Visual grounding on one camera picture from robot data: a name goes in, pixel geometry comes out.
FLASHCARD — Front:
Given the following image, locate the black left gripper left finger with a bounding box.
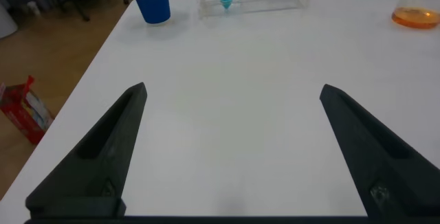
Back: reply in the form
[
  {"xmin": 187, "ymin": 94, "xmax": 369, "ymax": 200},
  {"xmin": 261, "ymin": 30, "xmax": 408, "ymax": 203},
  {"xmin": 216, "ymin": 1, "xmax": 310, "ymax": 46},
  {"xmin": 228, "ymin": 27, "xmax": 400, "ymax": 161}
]
[{"xmin": 25, "ymin": 82, "xmax": 148, "ymax": 218}]

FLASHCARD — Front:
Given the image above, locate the white planter pot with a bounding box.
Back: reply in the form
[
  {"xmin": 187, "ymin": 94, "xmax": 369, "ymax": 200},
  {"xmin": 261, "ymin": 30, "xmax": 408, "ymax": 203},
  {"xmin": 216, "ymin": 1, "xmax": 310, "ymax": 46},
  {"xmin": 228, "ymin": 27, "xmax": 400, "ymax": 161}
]
[{"xmin": 0, "ymin": 2, "xmax": 19, "ymax": 40}]

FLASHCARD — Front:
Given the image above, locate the small white cup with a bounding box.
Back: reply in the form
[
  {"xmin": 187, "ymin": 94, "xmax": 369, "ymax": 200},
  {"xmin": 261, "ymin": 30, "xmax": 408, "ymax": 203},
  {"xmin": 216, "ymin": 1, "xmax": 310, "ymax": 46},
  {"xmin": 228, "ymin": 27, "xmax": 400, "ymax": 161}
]
[{"xmin": 26, "ymin": 0, "xmax": 41, "ymax": 17}]

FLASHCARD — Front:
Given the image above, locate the red gift bag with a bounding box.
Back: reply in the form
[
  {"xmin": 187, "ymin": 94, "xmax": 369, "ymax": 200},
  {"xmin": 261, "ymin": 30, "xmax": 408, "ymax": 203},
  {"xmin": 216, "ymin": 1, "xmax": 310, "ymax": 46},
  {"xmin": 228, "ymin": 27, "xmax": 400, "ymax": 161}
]
[{"xmin": 0, "ymin": 75, "xmax": 55, "ymax": 146}]

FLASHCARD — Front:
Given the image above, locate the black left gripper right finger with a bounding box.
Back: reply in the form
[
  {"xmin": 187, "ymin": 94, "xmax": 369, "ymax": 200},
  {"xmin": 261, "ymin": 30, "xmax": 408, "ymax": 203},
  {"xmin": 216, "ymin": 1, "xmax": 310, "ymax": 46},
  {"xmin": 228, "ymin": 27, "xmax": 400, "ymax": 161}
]
[{"xmin": 319, "ymin": 84, "xmax": 440, "ymax": 218}]

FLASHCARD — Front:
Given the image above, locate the blue white paper cup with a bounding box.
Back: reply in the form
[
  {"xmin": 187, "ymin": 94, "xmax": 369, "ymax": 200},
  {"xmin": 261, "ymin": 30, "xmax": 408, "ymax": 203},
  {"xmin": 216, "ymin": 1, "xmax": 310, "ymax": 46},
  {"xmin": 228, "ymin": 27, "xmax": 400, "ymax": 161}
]
[{"xmin": 126, "ymin": 0, "xmax": 172, "ymax": 25}]

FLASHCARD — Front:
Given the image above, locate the clear glass beaker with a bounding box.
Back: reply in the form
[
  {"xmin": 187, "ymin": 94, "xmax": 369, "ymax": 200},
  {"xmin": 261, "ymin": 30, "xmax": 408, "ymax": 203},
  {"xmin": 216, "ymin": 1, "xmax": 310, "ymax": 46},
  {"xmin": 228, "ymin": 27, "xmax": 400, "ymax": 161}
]
[{"xmin": 390, "ymin": 0, "xmax": 440, "ymax": 30}]

